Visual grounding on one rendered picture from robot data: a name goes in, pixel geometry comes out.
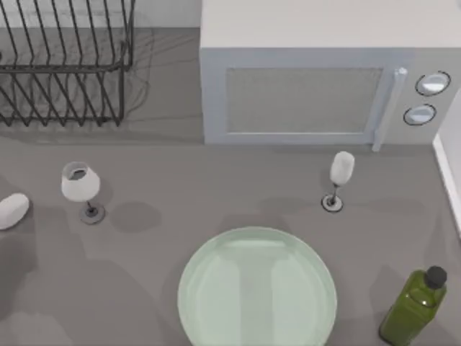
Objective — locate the microwave oven door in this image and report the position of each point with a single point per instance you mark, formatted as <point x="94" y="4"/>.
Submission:
<point x="302" y="101"/>

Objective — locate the narrow white champagne glass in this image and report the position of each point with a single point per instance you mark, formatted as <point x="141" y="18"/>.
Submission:
<point x="341" y="169"/>

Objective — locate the pale green round plate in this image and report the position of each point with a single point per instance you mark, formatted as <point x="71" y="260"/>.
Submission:
<point x="257" y="288"/>

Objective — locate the wide white wine glass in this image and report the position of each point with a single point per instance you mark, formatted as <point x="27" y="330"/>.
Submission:
<point x="80" y="185"/>

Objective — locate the pale microwave oven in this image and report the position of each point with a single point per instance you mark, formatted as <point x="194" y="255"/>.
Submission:
<point x="306" y="29"/>

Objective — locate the round microwave knob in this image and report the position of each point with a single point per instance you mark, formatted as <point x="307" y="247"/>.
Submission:
<point x="433" y="83"/>
<point x="420" y="114"/>

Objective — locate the pale grey rounded box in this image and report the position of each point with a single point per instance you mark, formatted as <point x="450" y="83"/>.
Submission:
<point x="11" y="210"/>

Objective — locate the green bottle with black cap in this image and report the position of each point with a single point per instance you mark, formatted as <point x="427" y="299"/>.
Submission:
<point x="410" y="310"/>

